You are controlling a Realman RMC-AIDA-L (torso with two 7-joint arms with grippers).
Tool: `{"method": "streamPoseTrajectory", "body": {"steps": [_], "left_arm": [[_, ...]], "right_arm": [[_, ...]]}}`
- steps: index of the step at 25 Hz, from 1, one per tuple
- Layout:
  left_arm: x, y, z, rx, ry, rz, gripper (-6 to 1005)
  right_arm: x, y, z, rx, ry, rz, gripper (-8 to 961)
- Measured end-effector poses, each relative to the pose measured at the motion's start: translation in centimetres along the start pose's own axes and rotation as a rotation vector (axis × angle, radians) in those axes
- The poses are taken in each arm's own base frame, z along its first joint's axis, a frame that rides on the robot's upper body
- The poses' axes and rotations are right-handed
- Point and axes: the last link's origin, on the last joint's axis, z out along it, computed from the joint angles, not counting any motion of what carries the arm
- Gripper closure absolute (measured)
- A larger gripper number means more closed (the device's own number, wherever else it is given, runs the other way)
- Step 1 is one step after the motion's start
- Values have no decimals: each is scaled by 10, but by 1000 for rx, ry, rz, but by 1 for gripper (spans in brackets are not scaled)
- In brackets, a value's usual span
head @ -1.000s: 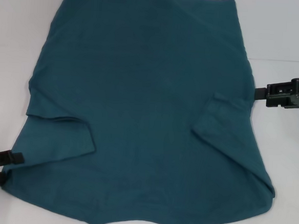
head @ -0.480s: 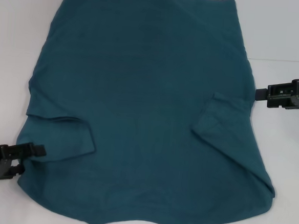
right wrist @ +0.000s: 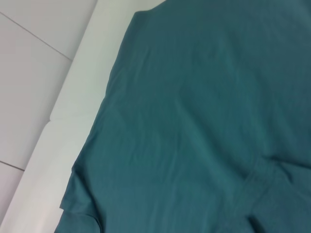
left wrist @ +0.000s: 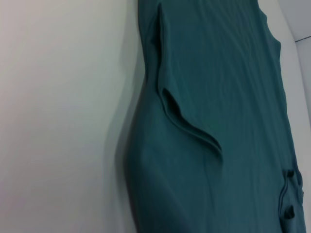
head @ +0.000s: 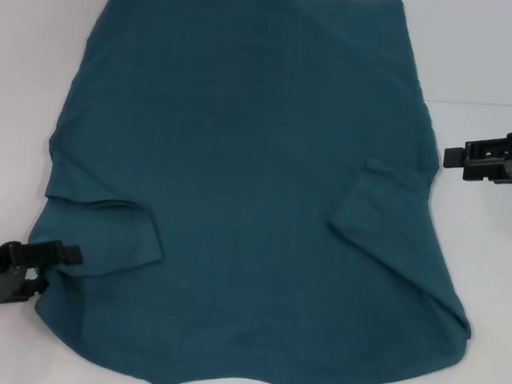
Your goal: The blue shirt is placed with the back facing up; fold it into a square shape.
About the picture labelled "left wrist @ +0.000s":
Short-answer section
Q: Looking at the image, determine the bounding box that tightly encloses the teal blue t-shirt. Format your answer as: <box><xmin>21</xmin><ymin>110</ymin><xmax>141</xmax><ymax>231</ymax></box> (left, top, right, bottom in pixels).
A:
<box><xmin>114</xmin><ymin>0</ymin><xmax>308</xmax><ymax>233</ymax></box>

